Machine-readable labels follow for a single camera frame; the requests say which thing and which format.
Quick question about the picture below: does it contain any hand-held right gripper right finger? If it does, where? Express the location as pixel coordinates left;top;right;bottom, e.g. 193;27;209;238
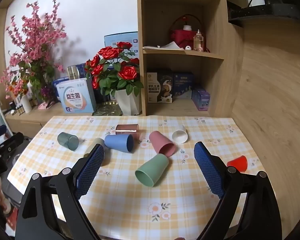
194;141;283;240

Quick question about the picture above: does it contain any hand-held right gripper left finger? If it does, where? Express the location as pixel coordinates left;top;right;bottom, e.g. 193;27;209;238
15;144;105;240

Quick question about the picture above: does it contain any green cup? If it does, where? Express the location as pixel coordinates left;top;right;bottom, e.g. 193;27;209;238
135;153;169;187

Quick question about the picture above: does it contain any beige cup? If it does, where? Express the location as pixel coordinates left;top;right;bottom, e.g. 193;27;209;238
84;137;106;158

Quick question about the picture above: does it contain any red cup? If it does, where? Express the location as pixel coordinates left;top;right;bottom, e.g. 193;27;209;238
226;155;248;173

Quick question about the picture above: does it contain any dark teal transparent cup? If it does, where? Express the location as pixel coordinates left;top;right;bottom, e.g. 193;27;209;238
57;132;80;151

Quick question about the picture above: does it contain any blue cup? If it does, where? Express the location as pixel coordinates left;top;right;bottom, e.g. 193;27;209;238
104;133;135;153

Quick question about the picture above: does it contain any white cup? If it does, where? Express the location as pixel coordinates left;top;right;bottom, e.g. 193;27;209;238
172;125;188;144

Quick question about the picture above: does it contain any shiny rose cup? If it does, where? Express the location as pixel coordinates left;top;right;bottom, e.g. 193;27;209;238
115;124;140;140

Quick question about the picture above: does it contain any pink cup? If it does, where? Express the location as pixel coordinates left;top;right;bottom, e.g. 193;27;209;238
149;131;177;155

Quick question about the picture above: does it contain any low wooden cabinet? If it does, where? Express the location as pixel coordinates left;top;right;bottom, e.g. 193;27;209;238
5;102;94;135

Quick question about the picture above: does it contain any white bottle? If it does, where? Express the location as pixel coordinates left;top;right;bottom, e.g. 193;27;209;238
20;94;33;114

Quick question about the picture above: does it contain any yellow checked floral tablecloth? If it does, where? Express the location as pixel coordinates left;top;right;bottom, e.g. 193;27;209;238
6;115;262;240

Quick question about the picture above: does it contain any gold tray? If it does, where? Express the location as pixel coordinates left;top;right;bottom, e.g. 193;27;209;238
92;102;123;116

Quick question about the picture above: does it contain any purple printed box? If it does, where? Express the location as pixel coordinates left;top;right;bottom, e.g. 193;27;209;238
191;87;211;112

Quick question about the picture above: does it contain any white and blue box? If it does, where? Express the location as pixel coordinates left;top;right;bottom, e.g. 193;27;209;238
56;77;97;114

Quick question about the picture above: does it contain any white faceted flower pot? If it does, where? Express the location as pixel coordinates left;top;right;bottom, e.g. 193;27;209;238
114;89;142;116

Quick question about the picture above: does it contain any blue printed box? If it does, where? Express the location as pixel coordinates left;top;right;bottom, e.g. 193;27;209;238
172;72;194;100

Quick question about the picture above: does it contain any steel tumbler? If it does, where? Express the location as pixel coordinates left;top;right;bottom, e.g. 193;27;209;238
67;65;81;80

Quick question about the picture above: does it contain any dark printed box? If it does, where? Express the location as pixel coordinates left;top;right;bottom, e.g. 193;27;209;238
147;70;173;103

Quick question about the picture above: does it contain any pink blossom arrangement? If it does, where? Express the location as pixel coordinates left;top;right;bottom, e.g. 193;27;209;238
0;0;67;103

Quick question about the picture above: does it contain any red rose bouquet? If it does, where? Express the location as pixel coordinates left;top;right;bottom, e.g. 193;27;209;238
84;41;144;97

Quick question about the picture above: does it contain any clear perfume bottle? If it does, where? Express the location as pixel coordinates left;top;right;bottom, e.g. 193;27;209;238
193;29;204;52

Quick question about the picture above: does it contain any stack of papers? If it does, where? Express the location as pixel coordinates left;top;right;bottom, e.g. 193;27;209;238
142;41;185;51

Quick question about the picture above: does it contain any light blue carton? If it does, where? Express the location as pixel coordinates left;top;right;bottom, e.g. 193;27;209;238
104;32;138;55

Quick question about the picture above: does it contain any red flower basket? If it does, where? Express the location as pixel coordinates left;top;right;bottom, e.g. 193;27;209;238
169;14;207;52

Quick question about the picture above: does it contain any wooden shelf unit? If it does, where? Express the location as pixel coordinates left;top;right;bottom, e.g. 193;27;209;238
136;0;244;117

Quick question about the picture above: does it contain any black speckled countertop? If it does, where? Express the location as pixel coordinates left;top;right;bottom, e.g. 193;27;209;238
227;1;300;27

